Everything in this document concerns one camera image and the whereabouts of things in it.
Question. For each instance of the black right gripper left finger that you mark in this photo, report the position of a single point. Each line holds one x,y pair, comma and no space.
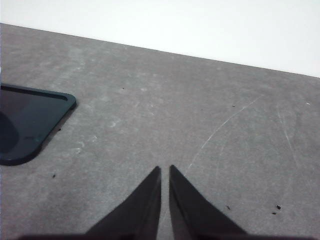
141,210

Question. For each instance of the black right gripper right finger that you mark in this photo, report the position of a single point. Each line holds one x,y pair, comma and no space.
188,210

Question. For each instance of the black rectangular tray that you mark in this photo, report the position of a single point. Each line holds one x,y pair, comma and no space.
37,120

